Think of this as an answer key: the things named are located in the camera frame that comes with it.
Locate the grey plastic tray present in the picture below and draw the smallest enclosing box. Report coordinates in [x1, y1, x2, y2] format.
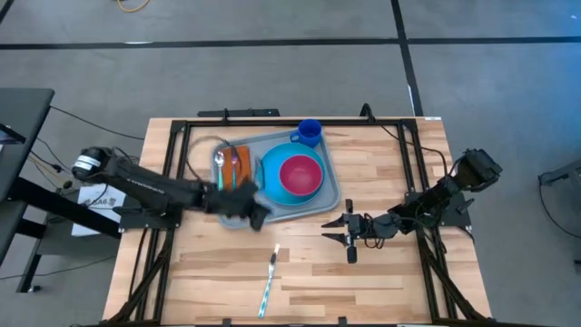
[210, 127, 343, 231]

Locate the yellow floor cable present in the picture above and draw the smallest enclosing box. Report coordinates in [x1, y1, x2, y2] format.
[115, 0, 152, 14]

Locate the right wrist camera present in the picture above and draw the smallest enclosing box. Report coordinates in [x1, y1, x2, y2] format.
[358, 213, 376, 240]

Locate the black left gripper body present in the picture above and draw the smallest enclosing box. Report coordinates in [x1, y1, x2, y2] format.
[202, 180, 273, 232]

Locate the cyan plastic plate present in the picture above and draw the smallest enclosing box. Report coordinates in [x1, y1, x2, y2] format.
[259, 142, 327, 207]

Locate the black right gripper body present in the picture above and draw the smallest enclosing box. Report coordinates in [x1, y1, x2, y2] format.
[343, 198, 360, 264]

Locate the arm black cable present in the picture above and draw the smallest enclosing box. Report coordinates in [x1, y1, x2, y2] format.
[183, 134, 228, 183]
[362, 213, 448, 255]

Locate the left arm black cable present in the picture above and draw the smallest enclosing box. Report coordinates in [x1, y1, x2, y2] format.
[183, 134, 228, 183]

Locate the orange cloth napkin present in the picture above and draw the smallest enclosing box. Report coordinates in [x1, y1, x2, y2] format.
[220, 144, 254, 191]

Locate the spoon with teal handle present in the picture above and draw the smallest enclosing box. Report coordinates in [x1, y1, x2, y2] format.
[213, 149, 227, 192]

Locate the magenta plastic bowl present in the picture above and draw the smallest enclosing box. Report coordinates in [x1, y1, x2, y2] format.
[278, 154, 325, 198]

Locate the white printed paper sheet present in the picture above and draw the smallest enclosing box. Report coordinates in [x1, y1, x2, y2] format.
[71, 183, 128, 238]

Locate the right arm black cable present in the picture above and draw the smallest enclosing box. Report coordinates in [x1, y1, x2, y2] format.
[362, 213, 448, 255]

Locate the black metal table frame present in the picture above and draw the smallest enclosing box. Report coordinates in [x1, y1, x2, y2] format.
[103, 116, 494, 327]

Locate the blue plastic cup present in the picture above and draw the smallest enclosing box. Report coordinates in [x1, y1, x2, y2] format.
[289, 118, 324, 150]

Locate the yellow cable bundle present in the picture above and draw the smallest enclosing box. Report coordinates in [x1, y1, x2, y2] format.
[26, 154, 78, 185]

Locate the black power strip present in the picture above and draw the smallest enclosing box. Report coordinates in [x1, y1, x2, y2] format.
[197, 107, 281, 118]

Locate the black side desk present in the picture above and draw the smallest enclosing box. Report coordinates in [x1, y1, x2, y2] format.
[0, 87, 123, 294]

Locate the knife with striped handle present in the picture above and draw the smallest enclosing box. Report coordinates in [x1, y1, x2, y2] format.
[257, 243, 281, 320]

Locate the black floor cable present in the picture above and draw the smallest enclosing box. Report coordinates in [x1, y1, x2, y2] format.
[48, 104, 146, 142]
[537, 179, 581, 241]
[0, 253, 118, 281]

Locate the black supply cable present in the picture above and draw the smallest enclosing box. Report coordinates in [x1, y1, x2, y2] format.
[379, 124, 451, 177]

